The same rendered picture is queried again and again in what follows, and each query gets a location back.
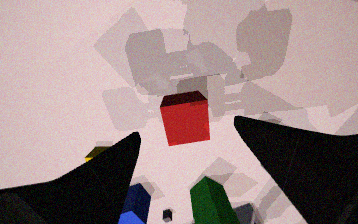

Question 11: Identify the yellow block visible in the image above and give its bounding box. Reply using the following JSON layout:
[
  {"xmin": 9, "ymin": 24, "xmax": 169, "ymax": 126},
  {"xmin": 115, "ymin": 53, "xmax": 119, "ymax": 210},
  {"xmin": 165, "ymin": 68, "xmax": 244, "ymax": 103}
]
[{"xmin": 85, "ymin": 147, "xmax": 109, "ymax": 162}]

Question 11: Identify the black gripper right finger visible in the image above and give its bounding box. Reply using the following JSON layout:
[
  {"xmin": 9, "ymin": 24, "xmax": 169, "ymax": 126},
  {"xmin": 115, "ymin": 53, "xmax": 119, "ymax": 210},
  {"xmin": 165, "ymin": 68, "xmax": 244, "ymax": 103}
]
[{"xmin": 234, "ymin": 116, "xmax": 358, "ymax": 224}]

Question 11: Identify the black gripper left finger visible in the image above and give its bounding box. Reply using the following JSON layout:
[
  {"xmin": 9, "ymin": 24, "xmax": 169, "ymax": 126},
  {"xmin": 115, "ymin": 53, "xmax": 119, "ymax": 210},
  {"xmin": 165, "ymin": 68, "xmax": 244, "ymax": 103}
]
[{"xmin": 0, "ymin": 131, "xmax": 141, "ymax": 224}]

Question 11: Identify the blue block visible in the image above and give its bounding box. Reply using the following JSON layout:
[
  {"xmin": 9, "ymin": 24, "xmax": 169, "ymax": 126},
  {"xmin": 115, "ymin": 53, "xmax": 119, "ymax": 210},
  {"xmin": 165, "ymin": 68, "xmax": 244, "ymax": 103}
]
[{"xmin": 118, "ymin": 183, "xmax": 151, "ymax": 224}]

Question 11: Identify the red block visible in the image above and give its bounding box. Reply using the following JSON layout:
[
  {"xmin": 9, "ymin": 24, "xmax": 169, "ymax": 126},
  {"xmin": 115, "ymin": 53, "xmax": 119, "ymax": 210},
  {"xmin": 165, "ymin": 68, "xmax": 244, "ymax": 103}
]
[{"xmin": 160, "ymin": 91, "xmax": 210, "ymax": 146}]

